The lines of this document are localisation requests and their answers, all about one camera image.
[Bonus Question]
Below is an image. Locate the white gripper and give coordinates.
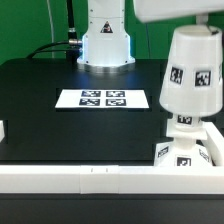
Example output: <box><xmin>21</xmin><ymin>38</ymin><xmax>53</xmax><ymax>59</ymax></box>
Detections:
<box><xmin>133</xmin><ymin>0</ymin><xmax>224</xmax><ymax>23</ymax></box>

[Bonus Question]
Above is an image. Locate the white lamp shade cone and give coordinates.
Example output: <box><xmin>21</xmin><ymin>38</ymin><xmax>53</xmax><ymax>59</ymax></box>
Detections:
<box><xmin>159</xmin><ymin>25</ymin><xmax>223</xmax><ymax>117</ymax></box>

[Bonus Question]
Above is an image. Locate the white lamp bulb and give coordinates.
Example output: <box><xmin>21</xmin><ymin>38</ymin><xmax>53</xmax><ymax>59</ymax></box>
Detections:
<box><xmin>174</xmin><ymin>114</ymin><xmax>202</xmax><ymax>128</ymax></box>

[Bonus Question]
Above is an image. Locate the white lamp base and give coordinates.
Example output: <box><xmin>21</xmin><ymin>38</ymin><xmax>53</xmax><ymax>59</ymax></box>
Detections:
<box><xmin>154</xmin><ymin>119</ymin><xmax>216</xmax><ymax>167</ymax></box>

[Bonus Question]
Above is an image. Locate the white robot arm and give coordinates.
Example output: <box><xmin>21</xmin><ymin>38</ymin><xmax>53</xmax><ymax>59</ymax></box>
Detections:
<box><xmin>77</xmin><ymin>0</ymin><xmax>224</xmax><ymax>73</ymax></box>

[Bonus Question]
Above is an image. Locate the white marker sheet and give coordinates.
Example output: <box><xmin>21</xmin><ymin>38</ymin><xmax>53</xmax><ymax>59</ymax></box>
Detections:
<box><xmin>55</xmin><ymin>89</ymin><xmax>149</xmax><ymax>109</ymax></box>

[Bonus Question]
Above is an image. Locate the black cable with connector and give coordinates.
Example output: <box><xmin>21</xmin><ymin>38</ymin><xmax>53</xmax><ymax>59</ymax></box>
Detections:
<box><xmin>26</xmin><ymin>0</ymin><xmax>84</xmax><ymax>60</ymax></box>

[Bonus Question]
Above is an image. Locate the thin grey cable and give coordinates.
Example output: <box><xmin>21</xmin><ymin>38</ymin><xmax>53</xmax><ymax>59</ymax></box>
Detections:
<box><xmin>46</xmin><ymin>0</ymin><xmax>56</xmax><ymax>59</ymax></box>

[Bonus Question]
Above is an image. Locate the white right wall bar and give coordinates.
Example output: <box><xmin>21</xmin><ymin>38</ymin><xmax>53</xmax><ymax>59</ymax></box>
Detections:
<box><xmin>203</xmin><ymin>122</ymin><xmax>224</xmax><ymax>167</ymax></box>

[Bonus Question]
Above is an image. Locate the white wall bar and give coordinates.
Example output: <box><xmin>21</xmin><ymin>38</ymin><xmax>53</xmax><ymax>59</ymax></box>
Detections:
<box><xmin>0</xmin><ymin>165</ymin><xmax>224</xmax><ymax>194</ymax></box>
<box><xmin>203</xmin><ymin>122</ymin><xmax>224</xmax><ymax>167</ymax></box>

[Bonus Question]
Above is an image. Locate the white left wall block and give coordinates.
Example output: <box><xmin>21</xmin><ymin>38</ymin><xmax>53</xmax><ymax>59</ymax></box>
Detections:
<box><xmin>0</xmin><ymin>120</ymin><xmax>5</xmax><ymax>142</ymax></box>

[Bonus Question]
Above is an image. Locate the white front wall bar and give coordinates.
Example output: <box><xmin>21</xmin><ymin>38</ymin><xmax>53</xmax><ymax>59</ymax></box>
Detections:
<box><xmin>0</xmin><ymin>165</ymin><xmax>224</xmax><ymax>194</ymax></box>

